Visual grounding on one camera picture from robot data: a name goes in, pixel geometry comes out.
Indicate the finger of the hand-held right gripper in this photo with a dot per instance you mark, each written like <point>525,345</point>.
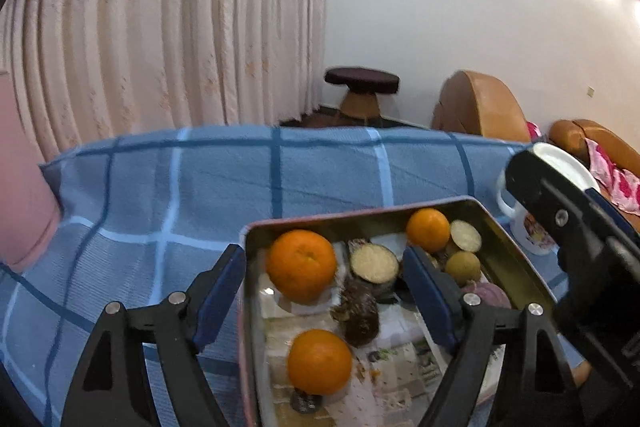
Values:
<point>550,197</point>

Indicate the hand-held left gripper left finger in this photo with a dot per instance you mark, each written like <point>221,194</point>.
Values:
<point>220,297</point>

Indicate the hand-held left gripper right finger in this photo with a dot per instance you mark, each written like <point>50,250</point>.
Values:
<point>430,302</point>

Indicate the longan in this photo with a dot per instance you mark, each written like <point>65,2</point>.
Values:
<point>462,266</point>

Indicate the purple radish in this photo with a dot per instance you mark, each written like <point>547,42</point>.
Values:
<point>487,296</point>

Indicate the cut sugarcane piece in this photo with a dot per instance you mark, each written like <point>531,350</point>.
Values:
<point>466,235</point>
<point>372,263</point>

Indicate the dark water chestnut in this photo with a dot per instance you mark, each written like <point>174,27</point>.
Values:
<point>305,403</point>
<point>359,312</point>

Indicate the pink tin box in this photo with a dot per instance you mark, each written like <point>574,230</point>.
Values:
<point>515,262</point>

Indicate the large orange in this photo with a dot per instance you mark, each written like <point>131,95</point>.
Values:
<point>300,264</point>

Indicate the white printed mug with lid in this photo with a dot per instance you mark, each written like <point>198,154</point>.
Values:
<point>565,164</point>

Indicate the pink floral cloth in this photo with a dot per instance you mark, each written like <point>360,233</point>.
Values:
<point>615,179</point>

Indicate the brown leather sofa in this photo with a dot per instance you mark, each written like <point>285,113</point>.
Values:
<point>575,132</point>

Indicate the blue plaid tablecloth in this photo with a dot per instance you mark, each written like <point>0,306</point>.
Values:
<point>150,187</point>

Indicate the dark round stool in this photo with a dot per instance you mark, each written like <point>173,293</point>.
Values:
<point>360,79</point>

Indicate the pink cylindrical container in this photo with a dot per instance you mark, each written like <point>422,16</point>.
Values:
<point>25,187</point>

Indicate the pink floral curtain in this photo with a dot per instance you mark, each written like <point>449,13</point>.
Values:
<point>175,32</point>

